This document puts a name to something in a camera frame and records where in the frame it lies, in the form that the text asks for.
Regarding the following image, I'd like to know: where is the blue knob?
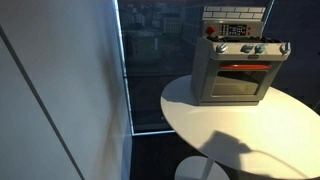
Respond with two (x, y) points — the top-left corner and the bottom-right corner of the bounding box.
(216, 43), (228, 53)
(280, 42), (291, 54)
(241, 45), (254, 53)
(255, 44), (265, 53)

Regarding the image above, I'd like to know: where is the red round timer knob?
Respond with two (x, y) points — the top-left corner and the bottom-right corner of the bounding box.
(205, 26), (216, 35)

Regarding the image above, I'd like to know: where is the grey toy oven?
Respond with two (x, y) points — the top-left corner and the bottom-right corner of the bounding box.
(191, 6), (291, 106)

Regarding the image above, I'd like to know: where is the white round table base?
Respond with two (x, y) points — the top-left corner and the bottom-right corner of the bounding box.
(174, 156), (230, 180)

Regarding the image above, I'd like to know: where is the round white table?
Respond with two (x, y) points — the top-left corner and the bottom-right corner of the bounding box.
(161, 76), (320, 180)

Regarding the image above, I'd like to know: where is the red oven door handle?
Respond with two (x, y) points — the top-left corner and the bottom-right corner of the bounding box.
(220, 64), (272, 70)

